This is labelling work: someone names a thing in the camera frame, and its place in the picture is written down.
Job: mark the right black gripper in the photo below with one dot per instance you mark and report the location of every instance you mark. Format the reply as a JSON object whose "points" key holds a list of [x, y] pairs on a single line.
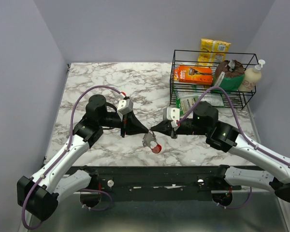
{"points": [[165, 127]]}

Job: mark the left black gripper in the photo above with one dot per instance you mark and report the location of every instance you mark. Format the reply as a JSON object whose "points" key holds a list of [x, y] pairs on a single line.
{"points": [[131, 125]]}

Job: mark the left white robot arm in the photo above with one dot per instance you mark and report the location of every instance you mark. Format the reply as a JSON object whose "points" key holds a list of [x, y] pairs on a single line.
{"points": [[44, 190]]}

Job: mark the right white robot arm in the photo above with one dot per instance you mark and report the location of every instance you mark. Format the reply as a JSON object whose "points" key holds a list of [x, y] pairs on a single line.
{"points": [[274, 175]]}

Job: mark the green white flat pouch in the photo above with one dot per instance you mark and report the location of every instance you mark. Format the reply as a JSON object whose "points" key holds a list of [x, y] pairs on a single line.
{"points": [[185, 100]]}

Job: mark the orange razor box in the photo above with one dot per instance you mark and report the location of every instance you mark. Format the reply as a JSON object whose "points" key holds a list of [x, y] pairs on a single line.
{"points": [[193, 74]]}

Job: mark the brown green bag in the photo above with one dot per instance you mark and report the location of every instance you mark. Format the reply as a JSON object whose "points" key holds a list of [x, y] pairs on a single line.
{"points": [[229, 75]]}

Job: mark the yellow snack packet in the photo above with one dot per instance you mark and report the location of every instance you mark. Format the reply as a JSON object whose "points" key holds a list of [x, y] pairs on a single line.
{"points": [[212, 52]]}

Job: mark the cream lotion pump bottle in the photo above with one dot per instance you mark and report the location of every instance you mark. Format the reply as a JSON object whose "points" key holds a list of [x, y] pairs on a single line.
{"points": [[252, 77]]}

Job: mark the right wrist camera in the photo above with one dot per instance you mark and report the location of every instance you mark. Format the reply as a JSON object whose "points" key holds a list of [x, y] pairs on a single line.
{"points": [[172, 115]]}

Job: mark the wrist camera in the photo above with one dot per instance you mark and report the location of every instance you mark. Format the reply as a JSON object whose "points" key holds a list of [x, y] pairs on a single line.
{"points": [[125, 106], [172, 115]]}

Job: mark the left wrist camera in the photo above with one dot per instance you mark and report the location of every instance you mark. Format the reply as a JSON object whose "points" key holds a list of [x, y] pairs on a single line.
{"points": [[125, 106]]}

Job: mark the black mounting base rail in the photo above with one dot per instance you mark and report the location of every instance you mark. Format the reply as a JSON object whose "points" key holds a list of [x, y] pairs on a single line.
{"points": [[140, 184]]}

